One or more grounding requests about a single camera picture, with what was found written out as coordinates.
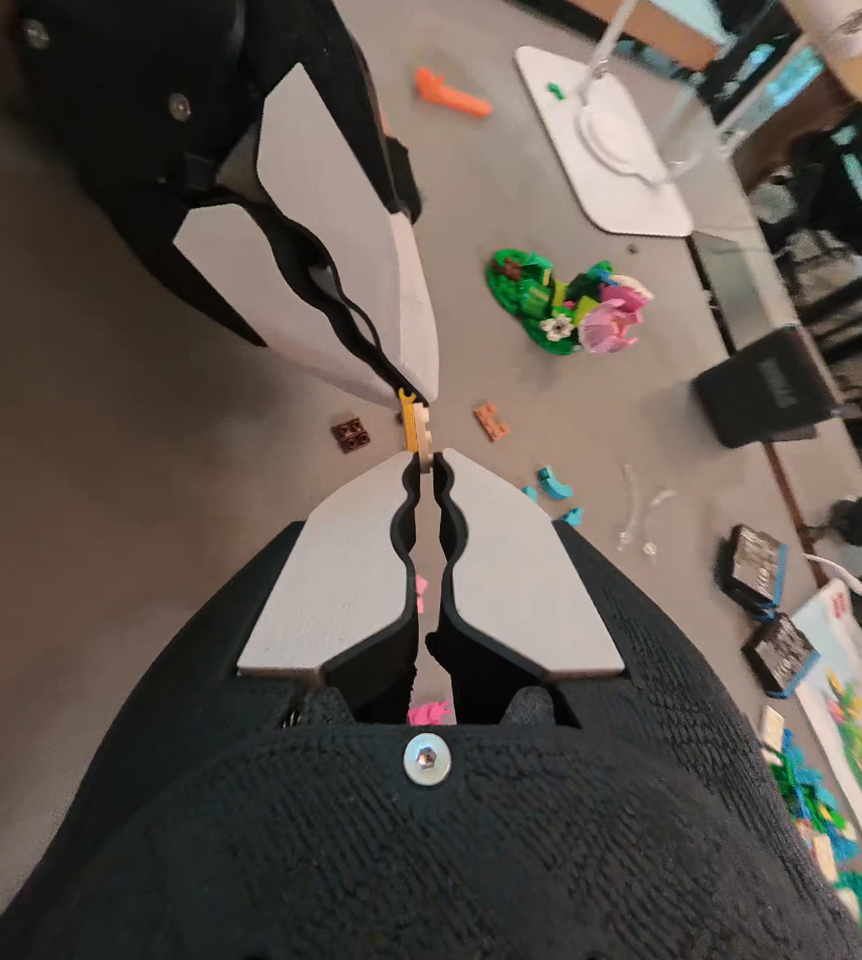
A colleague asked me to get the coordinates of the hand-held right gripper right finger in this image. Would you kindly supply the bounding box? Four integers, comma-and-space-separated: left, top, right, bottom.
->
425, 447, 626, 726

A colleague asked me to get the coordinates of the yellow and white lego assembly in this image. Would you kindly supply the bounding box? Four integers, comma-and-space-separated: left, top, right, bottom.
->
398, 387, 433, 476

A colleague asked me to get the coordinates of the pile of mixed lego pieces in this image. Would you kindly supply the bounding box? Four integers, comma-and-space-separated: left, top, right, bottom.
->
759, 705, 862, 935

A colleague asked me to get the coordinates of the white desk stand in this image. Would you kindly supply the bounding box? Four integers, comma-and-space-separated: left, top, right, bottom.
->
513, 0, 747, 239

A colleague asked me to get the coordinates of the cluster of teal curved bricks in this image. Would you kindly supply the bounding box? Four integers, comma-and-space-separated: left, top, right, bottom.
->
519, 465, 585, 528

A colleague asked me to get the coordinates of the light wood background table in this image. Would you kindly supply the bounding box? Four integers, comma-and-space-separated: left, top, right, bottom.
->
573, 0, 724, 72

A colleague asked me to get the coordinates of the dark brown lego brick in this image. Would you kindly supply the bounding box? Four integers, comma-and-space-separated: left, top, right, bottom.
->
330, 416, 372, 456

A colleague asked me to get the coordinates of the white cable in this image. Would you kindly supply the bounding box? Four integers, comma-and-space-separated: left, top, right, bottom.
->
806, 553, 862, 595

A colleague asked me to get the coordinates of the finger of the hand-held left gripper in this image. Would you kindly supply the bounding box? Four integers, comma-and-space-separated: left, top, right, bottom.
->
254, 61, 441, 406
173, 201, 402, 410

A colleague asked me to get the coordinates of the lego flower model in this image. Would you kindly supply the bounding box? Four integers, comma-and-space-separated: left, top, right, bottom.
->
485, 249, 655, 357

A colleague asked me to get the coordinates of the black camera battery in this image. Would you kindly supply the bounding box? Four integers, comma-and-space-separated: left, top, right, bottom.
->
742, 613, 822, 699
716, 525, 788, 620

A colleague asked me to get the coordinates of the lego instruction booklet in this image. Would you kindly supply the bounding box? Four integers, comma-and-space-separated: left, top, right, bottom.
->
792, 577, 862, 906

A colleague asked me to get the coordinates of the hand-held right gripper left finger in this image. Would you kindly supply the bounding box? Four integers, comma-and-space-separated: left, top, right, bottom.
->
238, 450, 422, 725

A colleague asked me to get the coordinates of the orange brick separator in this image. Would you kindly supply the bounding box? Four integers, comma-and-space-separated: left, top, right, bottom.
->
413, 66, 494, 120

